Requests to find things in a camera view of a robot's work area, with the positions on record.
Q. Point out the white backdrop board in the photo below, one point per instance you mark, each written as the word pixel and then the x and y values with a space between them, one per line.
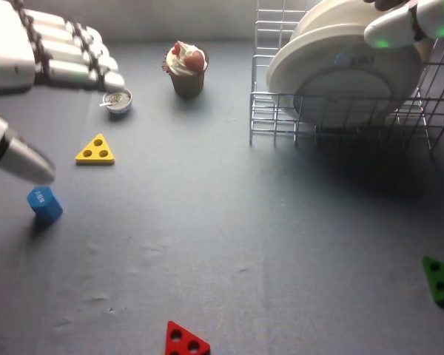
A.
pixel 170 18

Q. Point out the red triangle block with holes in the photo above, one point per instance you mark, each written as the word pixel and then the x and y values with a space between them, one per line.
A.
pixel 185 340

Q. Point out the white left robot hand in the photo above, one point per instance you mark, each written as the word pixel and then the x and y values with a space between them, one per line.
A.
pixel 7 55

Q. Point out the green triangle block with holes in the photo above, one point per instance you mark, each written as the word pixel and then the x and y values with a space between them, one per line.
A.
pixel 439 284

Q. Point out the yellow triangle block with holes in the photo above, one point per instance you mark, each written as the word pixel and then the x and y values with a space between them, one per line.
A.
pixel 95 153

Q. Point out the small white spoon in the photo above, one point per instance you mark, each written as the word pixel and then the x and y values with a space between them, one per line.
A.
pixel 107 104

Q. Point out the cupcake with white cream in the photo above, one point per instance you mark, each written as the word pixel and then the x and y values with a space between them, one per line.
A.
pixel 186 70

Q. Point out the blue hexagonal block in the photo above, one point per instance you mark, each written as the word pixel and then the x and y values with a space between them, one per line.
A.
pixel 44 205

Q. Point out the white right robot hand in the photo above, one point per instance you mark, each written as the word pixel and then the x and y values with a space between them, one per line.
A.
pixel 392 29

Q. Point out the small cup of green sauce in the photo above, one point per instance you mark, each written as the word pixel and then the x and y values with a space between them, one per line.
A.
pixel 123 105

